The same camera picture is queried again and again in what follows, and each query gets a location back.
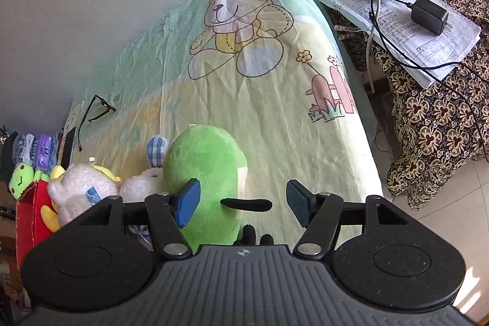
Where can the green frog plush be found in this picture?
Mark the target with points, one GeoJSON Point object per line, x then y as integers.
{"type": "Point", "coordinates": [24, 175]}

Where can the yellow tiger plush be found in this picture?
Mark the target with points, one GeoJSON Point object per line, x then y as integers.
{"type": "Point", "coordinates": [49, 217]}

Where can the white paper stack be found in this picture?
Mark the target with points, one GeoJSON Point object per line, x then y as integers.
{"type": "Point", "coordinates": [442, 52]}

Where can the red cardboard box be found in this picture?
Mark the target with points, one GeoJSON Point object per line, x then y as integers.
{"type": "Point", "coordinates": [30, 228]}

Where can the cartoon bear bed sheet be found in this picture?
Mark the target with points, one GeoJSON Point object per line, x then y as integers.
{"type": "Point", "coordinates": [269, 72]}

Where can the green plush doll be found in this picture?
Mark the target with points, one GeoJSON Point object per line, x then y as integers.
{"type": "Point", "coordinates": [210, 155]}

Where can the white plush bunny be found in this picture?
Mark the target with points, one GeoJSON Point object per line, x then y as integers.
{"type": "Point", "coordinates": [78, 189]}
{"type": "Point", "coordinates": [138, 187]}

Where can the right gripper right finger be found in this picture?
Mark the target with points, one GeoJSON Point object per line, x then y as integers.
{"type": "Point", "coordinates": [319, 214]}

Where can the brown floral cloth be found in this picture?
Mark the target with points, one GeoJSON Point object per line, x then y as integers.
{"type": "Point", "coordinates": [438, 129]}

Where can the purple plastic toy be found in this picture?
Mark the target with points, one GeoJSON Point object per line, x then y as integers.
{"type": "Point", "coordinates": [43, 152]}

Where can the black smartphone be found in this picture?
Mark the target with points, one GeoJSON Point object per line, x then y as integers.
{"type": "Point", "coordinates": [68, 148]}

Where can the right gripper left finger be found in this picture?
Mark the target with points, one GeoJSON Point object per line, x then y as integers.
{"type": "Point", "coordinates": [168, 214]}

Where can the black power adapter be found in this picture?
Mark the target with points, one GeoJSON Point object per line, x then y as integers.
{"type": "Point", "coordinates": [429, 15]}

